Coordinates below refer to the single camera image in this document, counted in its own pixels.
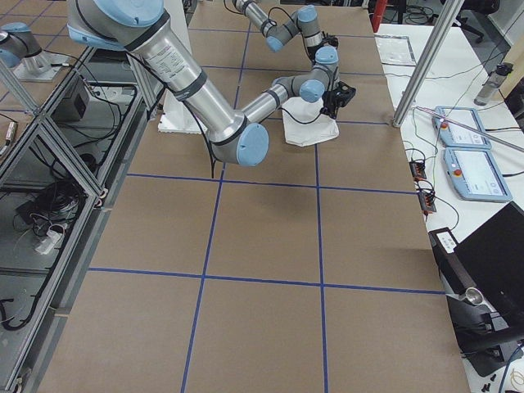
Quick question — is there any clear plastic document sleeve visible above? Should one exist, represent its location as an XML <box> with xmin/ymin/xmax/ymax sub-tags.
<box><xmin>375</xmin><ymin>34</ymin><xmax>417</xmax><ymax>66</ymax></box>

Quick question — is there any black laptop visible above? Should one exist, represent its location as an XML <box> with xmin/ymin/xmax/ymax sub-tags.
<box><xmin>454</xmin><ymin>201</ymin><xmax>523</xmax><ymax>323</ymax></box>

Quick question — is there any upper blue teach pendant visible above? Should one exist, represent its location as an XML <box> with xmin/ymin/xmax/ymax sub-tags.
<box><xmin>433</xmin><ymin>106</ymin><xmax>491</xmax><ymax>150</ymax></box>

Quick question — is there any orange electronics board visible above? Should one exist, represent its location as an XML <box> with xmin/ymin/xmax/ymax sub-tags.
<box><xmin>409</xmin><ymin>160</ymin><xmax>427</xmax><ymax>181</ymax></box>

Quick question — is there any white long-sleeve printed shirt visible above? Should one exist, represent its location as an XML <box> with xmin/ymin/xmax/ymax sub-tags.
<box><xmin>282</xmin><ymin>97</ymin><xmax>339</xmax><ymax>147</ymax></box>

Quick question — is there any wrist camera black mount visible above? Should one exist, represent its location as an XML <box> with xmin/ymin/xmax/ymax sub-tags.
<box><xmin>332</xmin><ymin>81</ymin><xmax>356</xmax><ymax>108</ymax></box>
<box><xmin>321</xmin><ymin>31</ymin><xmax>339</xmax><ymax>48</ymax></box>

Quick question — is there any lower blue teach pendant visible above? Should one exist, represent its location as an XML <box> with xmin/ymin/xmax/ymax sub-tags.
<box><xmin>444</xmin><ymin>147</ymin><xmax>513</xmax><ymax>202</ymax></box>

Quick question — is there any grey water bottle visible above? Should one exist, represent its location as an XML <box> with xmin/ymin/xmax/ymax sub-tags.
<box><xmin>473</xmin><ymin>62</ymin><xmax>513</xmax><ymax>106</ymax></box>

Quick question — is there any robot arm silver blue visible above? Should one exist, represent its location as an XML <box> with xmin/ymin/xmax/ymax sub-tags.
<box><xmin>67</xmin><ymin>1</ymin><xmax>355</xmax><ymax>166</ymax></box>
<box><xmin>224</xmin><ymin>0</ymin><xmax>327</xmax><ymax>59</ymax></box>

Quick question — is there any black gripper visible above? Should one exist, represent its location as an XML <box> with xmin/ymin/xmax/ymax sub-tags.
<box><xmin>320</xmin><ymin>90</ymin><xmax>340</xmax><ymax>119</ymax></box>

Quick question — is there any metal reacher grabber stick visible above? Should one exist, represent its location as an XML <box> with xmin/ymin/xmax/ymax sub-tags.
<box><xmin>415</xmin><ymin>106</ymin><xmax>523</xmax><ymax>152</ymax></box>

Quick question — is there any aluminium frame post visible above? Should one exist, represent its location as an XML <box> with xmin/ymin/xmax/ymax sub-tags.
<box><xmin>392</xmin><ymin>0</ymin><xmax>464</xmax><ymax>128</ymax></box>

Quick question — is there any blue teach pendant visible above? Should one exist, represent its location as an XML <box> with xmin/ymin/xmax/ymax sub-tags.
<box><xmin>433</xmin><ymin>106</ymin><xmax>491</xmax><ymax>150</ymax></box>
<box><xmin>444</xmin><ymin>147</ymin><xmax>513</xmax><ymax>202</ymax></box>

